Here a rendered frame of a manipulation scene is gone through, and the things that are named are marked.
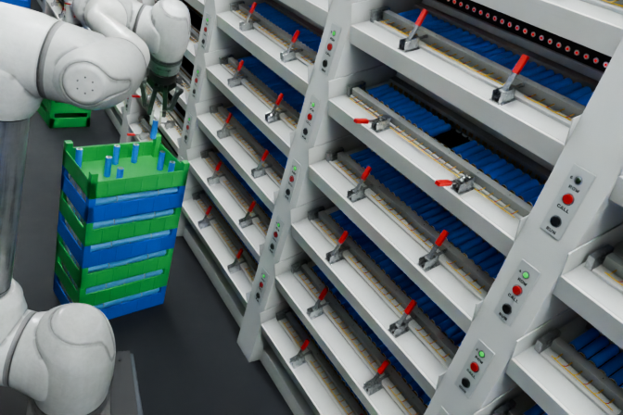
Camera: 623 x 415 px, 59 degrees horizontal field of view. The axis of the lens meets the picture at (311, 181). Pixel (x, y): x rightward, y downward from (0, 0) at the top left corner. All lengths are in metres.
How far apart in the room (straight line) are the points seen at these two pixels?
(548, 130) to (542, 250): 0.20
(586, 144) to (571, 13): 0.21
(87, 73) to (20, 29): 0.13
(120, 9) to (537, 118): 0.99
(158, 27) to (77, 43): 0.54
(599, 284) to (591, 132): 0.25
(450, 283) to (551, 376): 0.25
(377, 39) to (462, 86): 0.27
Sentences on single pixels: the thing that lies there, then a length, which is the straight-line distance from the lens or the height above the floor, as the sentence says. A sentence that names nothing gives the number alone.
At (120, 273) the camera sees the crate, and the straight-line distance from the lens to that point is 1.84.
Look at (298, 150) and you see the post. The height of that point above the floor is 0.75.
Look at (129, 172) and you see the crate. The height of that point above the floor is 0.48.
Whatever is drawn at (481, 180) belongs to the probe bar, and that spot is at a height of 0.96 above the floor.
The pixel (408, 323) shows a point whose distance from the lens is 1.31.
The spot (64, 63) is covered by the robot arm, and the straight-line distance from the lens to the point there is 0.93.
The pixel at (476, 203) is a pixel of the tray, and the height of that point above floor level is 0.93.
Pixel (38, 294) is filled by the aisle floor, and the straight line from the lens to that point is 2.05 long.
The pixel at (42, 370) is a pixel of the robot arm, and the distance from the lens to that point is 1.25.
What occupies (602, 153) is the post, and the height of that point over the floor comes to 1.13.
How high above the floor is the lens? 1.35
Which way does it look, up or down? 26 degrees down
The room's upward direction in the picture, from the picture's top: 17 degrees clockwise
